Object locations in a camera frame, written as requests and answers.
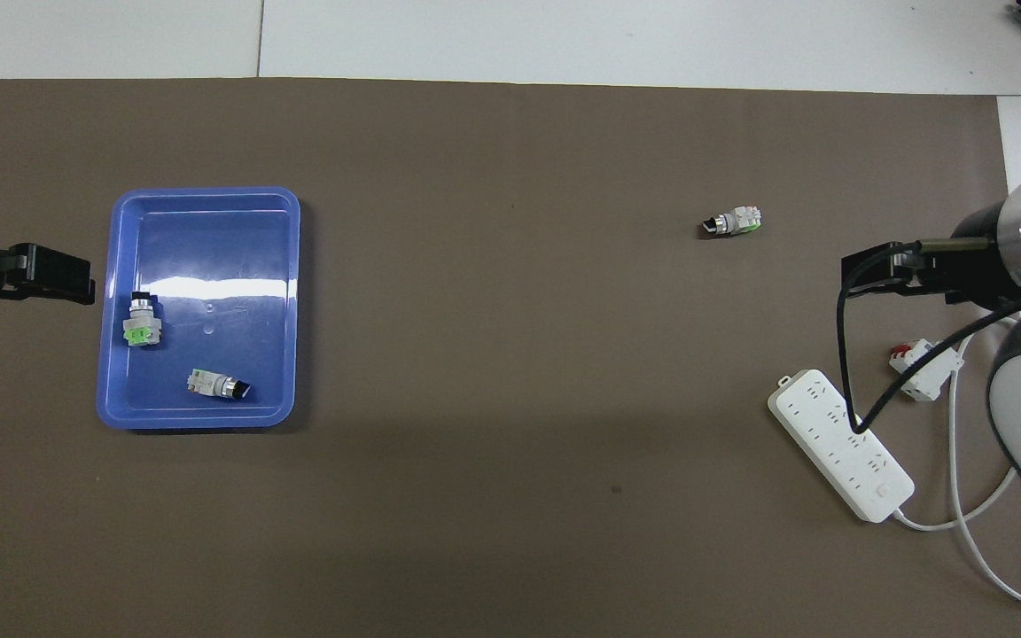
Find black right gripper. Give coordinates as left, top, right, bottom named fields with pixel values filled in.
left=840, top=232, right=1021, bottom=307

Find selector switch with red terminals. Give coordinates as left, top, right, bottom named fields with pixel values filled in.
left=702, top=206, right=763, bottom=238

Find white red circuit breaker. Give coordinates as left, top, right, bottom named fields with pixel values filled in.
left=887, top=337, right=963, bottom=402

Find blue plastic tray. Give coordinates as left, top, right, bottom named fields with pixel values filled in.
left=96, top=186, right=301, bottom=432

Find white power strip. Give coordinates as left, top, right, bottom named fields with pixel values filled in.
left=768, top=369, right=916, bottom=525

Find brown paper table mat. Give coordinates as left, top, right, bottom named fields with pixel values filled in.
left=0, top=78, right=1021, bottom=638

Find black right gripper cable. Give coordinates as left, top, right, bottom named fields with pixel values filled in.
left=837, top=236, right=1021, bottom=435

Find selector switch with green back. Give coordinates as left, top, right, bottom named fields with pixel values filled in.
left=123, top=290, right=163, bottom=349

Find green push button switch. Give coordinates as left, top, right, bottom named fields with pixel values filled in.
left=187, top=368, right=254, bottom=401

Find white power strip cable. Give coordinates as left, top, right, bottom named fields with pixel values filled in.
left=892, top=315, right=1021, bottom=533

